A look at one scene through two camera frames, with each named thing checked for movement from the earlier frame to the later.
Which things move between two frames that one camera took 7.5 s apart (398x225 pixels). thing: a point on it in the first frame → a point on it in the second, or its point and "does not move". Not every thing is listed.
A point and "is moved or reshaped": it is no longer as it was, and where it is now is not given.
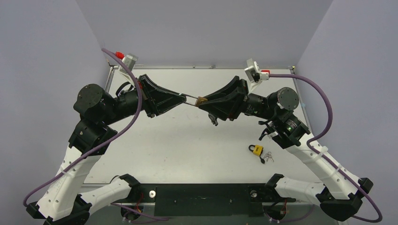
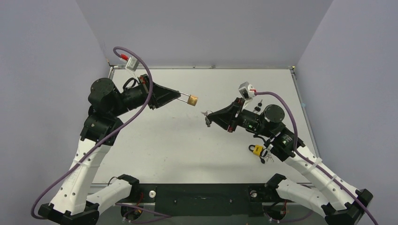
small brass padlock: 200,100 → 192,100
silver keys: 267,155 is moved or reshaped
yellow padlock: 257,150 does not move
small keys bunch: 213,119 is moved or reshaped
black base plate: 204,199 does not move
